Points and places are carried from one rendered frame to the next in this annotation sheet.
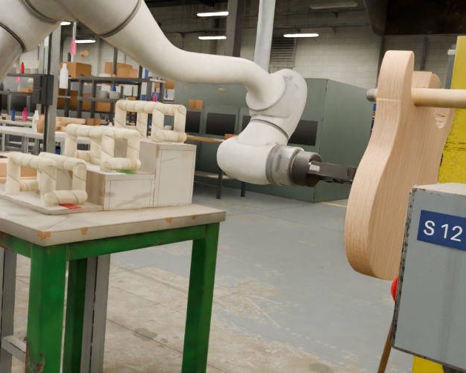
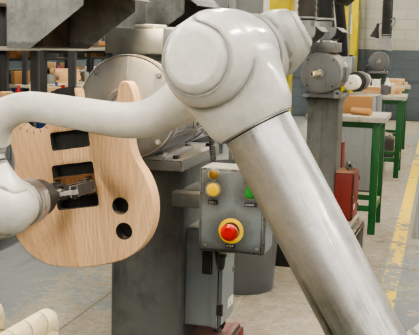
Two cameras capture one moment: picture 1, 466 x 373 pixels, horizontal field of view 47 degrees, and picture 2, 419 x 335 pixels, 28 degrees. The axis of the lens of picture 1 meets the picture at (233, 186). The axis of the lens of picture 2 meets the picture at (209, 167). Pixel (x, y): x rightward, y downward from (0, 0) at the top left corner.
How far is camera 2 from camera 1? 2.09 m
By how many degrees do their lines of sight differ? 110
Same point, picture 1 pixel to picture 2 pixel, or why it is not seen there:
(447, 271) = not seen: hidden behind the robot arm
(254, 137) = (18, 181)
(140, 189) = not seen: outside the picture
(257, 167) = (35, 213)
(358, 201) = (155, 200)
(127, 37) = not seen: hidden behind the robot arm
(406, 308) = (266, 231)
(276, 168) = (45, 206)
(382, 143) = (137, 154)
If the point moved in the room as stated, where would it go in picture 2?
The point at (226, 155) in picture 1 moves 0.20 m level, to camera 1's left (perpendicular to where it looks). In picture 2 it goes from (14, 212) to (33, 236)
